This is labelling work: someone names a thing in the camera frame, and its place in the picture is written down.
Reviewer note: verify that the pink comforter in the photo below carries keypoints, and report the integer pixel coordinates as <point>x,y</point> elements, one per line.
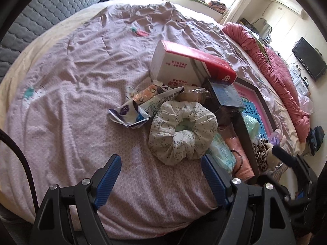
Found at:
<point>276,69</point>

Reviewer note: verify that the pink picture book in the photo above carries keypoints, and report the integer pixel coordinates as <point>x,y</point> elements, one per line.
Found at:
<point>255,99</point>

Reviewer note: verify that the clear plastic bag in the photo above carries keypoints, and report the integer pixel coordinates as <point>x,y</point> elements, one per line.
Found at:
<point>305,104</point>

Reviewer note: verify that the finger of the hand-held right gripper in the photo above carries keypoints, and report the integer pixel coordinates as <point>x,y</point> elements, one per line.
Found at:
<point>291,196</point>
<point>286,157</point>

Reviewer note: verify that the brown plastic wrapped packet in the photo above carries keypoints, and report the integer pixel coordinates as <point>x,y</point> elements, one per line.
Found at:
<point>191,94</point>

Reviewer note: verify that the purple packet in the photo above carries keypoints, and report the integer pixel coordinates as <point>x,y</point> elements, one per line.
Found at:
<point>276,137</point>

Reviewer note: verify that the white drawer cabinet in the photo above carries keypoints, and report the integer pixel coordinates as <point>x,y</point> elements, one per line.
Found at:
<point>299,79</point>

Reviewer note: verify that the leopard print scrunchie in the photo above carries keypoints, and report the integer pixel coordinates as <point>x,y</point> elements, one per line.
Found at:
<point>260,155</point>

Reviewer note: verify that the red white cardboard box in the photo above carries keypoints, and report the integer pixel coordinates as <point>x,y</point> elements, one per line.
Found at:
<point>171,69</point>

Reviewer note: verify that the lilac printed blanket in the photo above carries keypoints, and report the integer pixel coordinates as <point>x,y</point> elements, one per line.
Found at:
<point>76,94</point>

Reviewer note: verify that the green soft packet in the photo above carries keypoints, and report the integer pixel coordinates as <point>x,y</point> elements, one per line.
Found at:
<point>250,127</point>

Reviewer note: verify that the grey quilted headboard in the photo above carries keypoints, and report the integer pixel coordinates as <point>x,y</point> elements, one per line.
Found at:
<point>51,5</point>

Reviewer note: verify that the white air conditioner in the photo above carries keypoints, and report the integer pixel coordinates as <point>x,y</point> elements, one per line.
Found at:
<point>288,3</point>

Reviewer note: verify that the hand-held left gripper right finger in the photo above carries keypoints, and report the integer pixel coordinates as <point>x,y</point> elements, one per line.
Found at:
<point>214,181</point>

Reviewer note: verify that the black television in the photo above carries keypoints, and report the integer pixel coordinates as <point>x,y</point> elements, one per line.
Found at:
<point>307,58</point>

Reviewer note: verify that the cluttered dresser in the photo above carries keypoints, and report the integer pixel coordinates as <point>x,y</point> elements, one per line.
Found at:
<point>245,24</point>

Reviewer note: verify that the cream plush toy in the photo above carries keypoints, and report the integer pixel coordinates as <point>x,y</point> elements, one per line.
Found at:
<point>273,158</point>

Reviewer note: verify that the orange snack packet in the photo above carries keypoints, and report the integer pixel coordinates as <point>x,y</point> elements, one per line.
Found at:
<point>144,94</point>

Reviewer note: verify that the clothes heap on windowsill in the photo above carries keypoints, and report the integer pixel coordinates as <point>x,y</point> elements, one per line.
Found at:
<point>214,5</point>

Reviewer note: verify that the cream bed sheet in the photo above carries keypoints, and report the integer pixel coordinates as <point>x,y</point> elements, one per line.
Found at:
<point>30,48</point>

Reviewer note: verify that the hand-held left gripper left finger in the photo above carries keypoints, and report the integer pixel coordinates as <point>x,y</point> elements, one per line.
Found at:
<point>107,183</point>

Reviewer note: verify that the white floral scrunchie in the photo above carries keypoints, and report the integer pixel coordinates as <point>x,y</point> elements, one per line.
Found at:
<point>166,122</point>

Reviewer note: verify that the black bag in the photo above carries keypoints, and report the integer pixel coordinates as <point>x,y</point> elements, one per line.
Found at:
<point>315,139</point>

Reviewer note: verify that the dark blue box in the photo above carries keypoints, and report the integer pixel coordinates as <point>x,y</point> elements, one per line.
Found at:
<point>227,94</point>

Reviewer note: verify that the crumpled white blue wrapper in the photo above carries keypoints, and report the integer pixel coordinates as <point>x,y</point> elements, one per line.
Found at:
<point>127,112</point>

